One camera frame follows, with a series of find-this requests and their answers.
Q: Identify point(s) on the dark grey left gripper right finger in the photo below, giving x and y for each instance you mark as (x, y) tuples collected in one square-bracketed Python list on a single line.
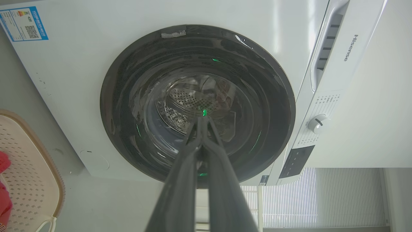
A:
[(225, 193)]

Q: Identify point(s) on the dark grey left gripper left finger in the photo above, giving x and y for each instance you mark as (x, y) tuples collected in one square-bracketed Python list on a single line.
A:
[(180, 193)]

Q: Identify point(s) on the beige perforated laundry basket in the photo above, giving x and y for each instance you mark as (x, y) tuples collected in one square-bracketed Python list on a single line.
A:
[(32, 174)]

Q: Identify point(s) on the white window blind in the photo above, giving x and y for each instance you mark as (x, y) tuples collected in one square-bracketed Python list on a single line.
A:
[(322, 196)]

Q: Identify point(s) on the round dark washing machine door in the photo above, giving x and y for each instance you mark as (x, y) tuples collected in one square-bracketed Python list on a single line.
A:
[(154, 96)]

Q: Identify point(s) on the white washing machine dial knob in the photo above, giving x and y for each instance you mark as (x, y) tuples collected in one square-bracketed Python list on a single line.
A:
[(318, 123)]

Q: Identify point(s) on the white Hisense washing machine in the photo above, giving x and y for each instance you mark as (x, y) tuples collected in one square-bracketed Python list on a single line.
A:
[(80, 80)]

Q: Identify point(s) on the grey tape strip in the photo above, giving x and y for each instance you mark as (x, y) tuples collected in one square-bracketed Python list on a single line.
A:
[(173, 33)]

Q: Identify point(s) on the red clothing item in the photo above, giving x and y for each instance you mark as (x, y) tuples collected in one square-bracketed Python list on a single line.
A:
[(4, 196)]

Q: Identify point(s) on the blue energy label sticker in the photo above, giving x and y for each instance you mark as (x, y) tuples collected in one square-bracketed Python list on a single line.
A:
[(23, 23)]

